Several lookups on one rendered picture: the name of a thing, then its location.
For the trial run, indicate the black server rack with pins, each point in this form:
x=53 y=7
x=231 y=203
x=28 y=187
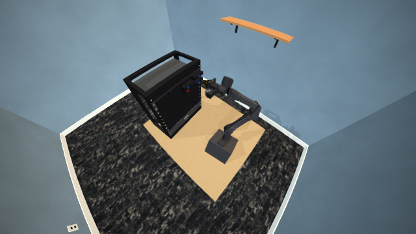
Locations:
x=177 y=80

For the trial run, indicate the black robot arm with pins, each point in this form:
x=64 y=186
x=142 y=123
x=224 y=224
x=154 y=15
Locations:
x=251 y=114

